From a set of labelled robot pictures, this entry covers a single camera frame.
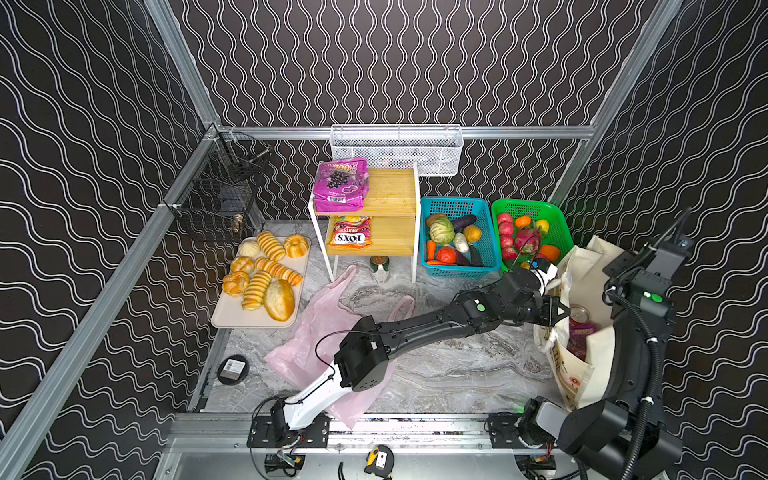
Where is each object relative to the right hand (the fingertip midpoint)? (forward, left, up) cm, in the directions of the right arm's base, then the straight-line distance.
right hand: (642, 261), depth 69 cm
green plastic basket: (+33, -2, -25) cm, 42 cm away
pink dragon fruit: (+30, +10, -25) cm, 40 cm away
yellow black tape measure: (-37, +60, -27) cm, 76 cm away
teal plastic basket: (+28, +24, -28) cm, 46 cm away
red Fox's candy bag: (+20, +71, -10) cm, 74 cm away
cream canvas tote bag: (+4, +7, -13) cm, 15 cm away
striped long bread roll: (+8, +103, -25) cm, 106 cm away
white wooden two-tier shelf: (+17, +57, +3) cm, 60 cm away
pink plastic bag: (-7, +81, -28) cm, 86 cm away
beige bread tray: (+24, +98, -27) cm, 104 cm away
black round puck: (-17, +102, -27) cm, 107 cm away
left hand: (-14, +15, -1) cm, 21 cm away
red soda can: (-3, +6, -20) cm, 21 cm away
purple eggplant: (+38, +33, -25) cm, 56 cm away
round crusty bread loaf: (+3, +93, -23) cm, 96 cm away
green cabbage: (+30, +41, -21) cm, 55 cm away
